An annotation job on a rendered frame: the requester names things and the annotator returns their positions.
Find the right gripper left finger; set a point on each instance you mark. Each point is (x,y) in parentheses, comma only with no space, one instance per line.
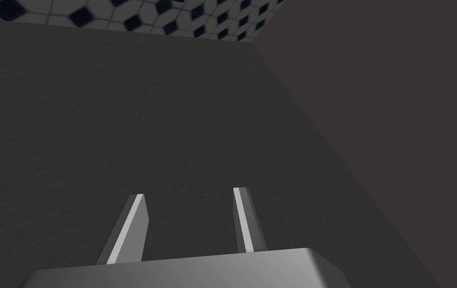
(129,236)

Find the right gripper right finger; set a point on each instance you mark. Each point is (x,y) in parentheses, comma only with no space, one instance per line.
(248,224)

